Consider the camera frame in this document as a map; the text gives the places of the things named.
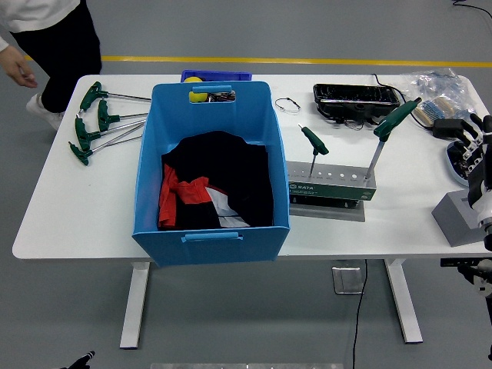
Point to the person's right hand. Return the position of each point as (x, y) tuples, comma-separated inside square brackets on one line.
[(17, 67)]

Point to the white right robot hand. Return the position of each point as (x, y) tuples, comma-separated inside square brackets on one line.
[(478, 184)]

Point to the black table control panel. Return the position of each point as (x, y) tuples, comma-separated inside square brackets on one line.
[(449, 262)]

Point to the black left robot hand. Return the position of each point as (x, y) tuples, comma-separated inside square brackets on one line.
[(80, 361)]

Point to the yellow ball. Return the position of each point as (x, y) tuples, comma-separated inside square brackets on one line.
[(197, 97)]

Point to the small dark blue bin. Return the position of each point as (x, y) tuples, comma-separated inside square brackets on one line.
[(223, 75)]

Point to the green and grey tool stand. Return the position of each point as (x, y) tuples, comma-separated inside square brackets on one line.
[(326, 190)]

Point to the black plastic tray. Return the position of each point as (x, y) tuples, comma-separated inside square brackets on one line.
[(353, 96)]

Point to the white table leg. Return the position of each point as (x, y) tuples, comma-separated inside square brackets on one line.
[(403, 303), (134, 307)]

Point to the black and red clothing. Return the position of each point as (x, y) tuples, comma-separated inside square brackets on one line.
[(230, 165)]

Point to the person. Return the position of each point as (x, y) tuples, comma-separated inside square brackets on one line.
[(57, 38)]

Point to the metal floor plate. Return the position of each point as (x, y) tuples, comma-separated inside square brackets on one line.
[(346, 280)]

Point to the grey block with square recess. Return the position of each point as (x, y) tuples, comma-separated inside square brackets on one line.
[(455, 219)]

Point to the oval tray with parts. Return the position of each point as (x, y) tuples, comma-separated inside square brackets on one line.
[(453, 161)]

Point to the clear bag of small parts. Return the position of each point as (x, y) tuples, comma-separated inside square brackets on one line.
[(438, 86)]

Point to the black power adapter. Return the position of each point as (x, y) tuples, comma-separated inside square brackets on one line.
[(446, 127)]

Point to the large blue plastic box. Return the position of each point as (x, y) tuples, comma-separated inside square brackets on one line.
[(215, 246)]

